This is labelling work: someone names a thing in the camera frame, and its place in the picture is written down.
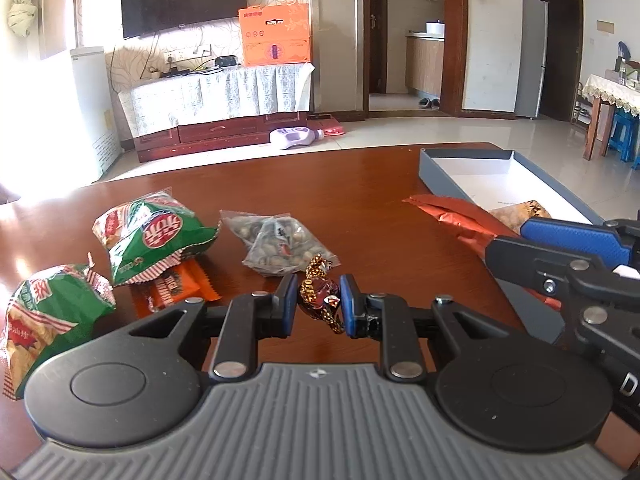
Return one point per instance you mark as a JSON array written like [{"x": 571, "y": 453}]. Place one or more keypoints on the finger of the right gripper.
[
  {"x": 572, "y": 280},
  {"x": 612, "y": 247}
]

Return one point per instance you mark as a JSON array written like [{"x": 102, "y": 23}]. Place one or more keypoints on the blue plastic stool left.
[{"x": 624, "y": 135}]

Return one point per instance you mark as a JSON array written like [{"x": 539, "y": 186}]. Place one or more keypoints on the orange cardboard gift box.
[{"x": 278, "y": 34}]

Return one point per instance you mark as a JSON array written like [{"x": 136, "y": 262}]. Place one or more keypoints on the kitchen cabinet with pot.
[{"x": 425, "y": 60}]

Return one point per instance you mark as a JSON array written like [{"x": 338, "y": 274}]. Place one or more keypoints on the white purple detergent bottle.
[{"x": 294, "y": 137}]

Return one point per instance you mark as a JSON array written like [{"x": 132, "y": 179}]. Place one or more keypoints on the silver refrigerator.
[{"x": 533, "y": 58}]

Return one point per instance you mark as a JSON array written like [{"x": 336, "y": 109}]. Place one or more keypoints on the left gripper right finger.
[{"x": 496, "y": 384}]

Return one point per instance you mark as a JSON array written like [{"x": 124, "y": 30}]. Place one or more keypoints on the beige pastry packet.
[{"x": 514, "y": 216}]

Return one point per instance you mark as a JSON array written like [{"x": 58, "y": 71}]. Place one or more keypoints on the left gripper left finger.
[{"x": 143, "y": 380}]

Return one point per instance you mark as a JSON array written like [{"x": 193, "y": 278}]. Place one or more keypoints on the green prawn cracker bag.
[
  {"x": 51, "y": 312},
  {"x": 149, "y": 235}
]

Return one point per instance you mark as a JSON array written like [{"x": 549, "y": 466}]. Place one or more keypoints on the red wooden TV cabinet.
[{"x": 212, "y": 136}]

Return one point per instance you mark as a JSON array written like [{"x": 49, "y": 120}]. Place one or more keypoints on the grey shallow box tray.
[{"x": 496, "y": 178}]

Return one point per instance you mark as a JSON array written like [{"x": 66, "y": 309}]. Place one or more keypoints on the white chest freezer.
[{"x": 74, "y": 138}]

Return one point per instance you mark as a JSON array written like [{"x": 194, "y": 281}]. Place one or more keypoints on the orange chocolate bar wrapper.
[{"x": 174, "y": 285}]

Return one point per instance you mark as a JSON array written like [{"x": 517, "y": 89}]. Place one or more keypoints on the clear bag of nuts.
[{"x": 276, "y": 245}]

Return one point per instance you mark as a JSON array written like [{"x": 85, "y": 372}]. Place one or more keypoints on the wooden dining table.
[{"x": 599, "y": 129}]

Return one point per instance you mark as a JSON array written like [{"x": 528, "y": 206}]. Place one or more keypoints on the long red snack packet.
[{"x": 468, "y": 223}]

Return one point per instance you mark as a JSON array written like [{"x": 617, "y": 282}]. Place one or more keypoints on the black set-top box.
[{"x": 225, "y": 61}]

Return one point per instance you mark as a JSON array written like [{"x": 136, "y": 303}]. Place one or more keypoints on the brown gold candy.
[{"x": 319, "y": 296}]

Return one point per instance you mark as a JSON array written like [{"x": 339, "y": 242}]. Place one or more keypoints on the white blue patterned cloth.
[{"x": 233, "y": 92}]

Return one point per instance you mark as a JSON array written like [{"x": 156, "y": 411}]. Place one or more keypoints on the pair of slippers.
[{"x": 430, "y": 103}]

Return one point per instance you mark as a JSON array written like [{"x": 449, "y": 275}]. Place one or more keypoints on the lace table cloth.
[{"x": 613, "y": 93}]

